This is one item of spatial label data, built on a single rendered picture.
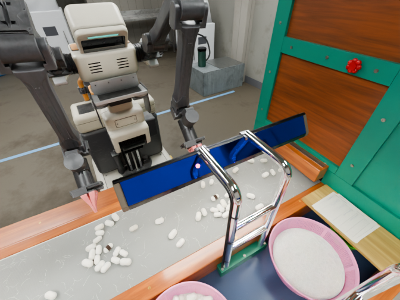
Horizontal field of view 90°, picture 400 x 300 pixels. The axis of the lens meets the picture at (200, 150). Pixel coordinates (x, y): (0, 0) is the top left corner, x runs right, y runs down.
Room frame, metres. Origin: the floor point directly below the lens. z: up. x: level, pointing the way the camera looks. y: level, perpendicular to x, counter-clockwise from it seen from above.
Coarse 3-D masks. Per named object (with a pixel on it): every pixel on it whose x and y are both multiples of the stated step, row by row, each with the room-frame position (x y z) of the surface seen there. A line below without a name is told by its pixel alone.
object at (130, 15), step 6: (120, 12) 5.72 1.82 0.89; (126, 12) 5.79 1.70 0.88; (132, 12) 5.86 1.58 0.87; (138, 12) 5.94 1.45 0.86; (144, 12) 6.01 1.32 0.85; (150, 12) 6.09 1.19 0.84; (156, 12) 6.17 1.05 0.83; (126, 18) 5.24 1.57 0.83; (132, 18) 5.22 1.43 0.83; (138, 18) 5.25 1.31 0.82; (144, 18) 5.32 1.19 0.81; (150, 18) 5.39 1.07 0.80; (174, 48) 5.70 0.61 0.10
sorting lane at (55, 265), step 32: (256, 160) 0.74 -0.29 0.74; (192, 192) 0.54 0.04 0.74; (224, 192) 0.54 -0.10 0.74; (256, 192) 0.54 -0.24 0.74; (288, 192) 0.53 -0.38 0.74; (96, 224) 0.40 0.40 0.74; (128, 224) 0.40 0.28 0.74; (160, 224) 0.40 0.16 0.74; (192, 224) 0.39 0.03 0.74; (224, 224) 0.39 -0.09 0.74; (32, 256) 0.29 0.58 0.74; (64, 256) 0.29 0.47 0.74; (128, 256) 0.28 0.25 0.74; (160, 256) 0.28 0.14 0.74; (0, 288) 0.20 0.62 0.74; (32, 288) 0.19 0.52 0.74; (64, 288) 0.19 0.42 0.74; (96, 288) 0.19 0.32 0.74; (128, 288) 0.19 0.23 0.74
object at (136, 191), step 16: (304, 112) 0.58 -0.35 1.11; (272, 128) 0.50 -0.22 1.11; (288, 128) 0.52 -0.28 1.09; (304, 128) 0.54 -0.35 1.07; (224, 144) 0.42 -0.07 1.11; (240, 144) 0.44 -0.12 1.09; (272, 144) 0.47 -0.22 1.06; (176, 160) 0.36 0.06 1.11; (192, 160) 0.37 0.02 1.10; (224, 160) 0.40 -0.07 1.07; (240, 160) 0.41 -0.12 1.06; (128, 176) 0.31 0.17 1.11; (144, 176) 0.32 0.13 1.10; (160, 176) 0.33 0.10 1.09; (176, 176) 0.34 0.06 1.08; (192, 176) 0.35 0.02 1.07; (208, 176) 0.36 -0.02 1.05; (128, 192) 0.28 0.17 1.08; (144, 192) 0.29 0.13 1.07; (160, 192) 0.30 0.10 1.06; (128, 208) 0.27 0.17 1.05
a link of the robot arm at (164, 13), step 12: (168, 0) 0.78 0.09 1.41; (180, 0) 0.68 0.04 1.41; (192, 0) 0.70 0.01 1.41; (168, 12) 0.80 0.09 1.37; (180, 12) 0.68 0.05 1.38; (192, 12) 0.69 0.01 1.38; (204, 12) 0.71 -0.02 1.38; (156, 24) 0.91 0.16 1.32; (168, 24) 0.85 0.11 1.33; (144, 36) 0.99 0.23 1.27; (156, 36) 0.92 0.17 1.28; (168, 36) 1.00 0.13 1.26; (144, 48) 1.01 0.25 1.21
